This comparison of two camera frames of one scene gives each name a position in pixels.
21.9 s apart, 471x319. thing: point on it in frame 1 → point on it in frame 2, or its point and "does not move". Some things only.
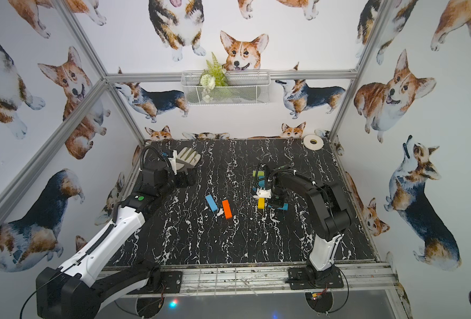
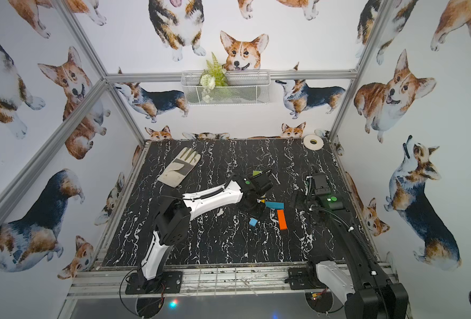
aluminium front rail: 360,280 does not move
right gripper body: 277,197 → 311,195
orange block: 227,209 → 282,220
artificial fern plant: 213,75 does not move
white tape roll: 313,147 does not move
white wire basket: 251,88 does not move
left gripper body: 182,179 → 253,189
